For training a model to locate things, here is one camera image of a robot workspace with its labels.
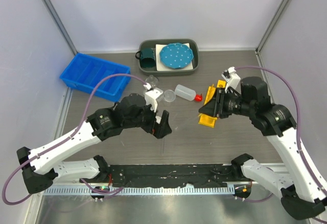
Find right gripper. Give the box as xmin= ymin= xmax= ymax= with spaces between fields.
xmin=199 ymin=87 xmax=254 ymax=118

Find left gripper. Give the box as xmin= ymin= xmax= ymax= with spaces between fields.
xmin=123 ymin=101 xmax=171 ymax=137

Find yellow test tube rack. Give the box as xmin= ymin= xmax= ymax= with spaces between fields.
xmin=198 ymin=80 xmax=226 ymax=128

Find blue plastic divided bin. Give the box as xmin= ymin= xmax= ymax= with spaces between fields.
xmin=60 ymin=53 xmax=131 ymax=102

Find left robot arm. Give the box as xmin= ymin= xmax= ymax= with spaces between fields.
xmin=17 ymin=93 xmax=172 ymax=194

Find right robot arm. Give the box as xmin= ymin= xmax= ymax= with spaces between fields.
xmin=199 ymin=77 xmax=326 ymax=220

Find clear plastic beaker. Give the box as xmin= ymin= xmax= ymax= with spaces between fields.
xmin=163 ymin=89 xmax=176 ymax=103

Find white squeeze bottle red cap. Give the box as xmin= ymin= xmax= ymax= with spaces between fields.
xmin=174 ymin=84 xmax=203 ymax=102

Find clear round glass flask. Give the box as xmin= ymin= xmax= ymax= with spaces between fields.
xmin=145 ymin=75 xmax=159 ymax=88

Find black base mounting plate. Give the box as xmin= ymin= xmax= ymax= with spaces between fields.
xmin=79 ymin=163 xmax=263 ymax=189

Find white square paper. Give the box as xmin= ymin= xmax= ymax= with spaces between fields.
xmin=155 ymin=39 xmax=198 ymax=72

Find blue dotted plate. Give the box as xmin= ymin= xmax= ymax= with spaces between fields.
xmin=159 ymin=42 xmax=194 ymax=71

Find dark green mug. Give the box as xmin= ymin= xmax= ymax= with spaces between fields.
xmin=135 ymin=48 xmax=156 ymax=68

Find grey plastic tray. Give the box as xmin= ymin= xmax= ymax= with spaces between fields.
xmin=138 ymin=39 xmax=199 ymax=76

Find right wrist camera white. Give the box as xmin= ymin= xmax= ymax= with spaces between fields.
xmin=222 ymin=67 xmax=241 ymax=92

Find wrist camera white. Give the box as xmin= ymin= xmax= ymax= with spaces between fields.
xmin=222 ymin=67 xmax=241 ymax=92
xmin=144 ymin=83 xmax=164 ymax=112

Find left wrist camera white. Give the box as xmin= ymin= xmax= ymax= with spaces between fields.
xmin=144 ymin=83 xmax=164 ymax=112

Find white slotted cable duct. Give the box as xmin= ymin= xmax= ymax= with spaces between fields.
xmin=43 ymin=184 xmax=235 ymax=196

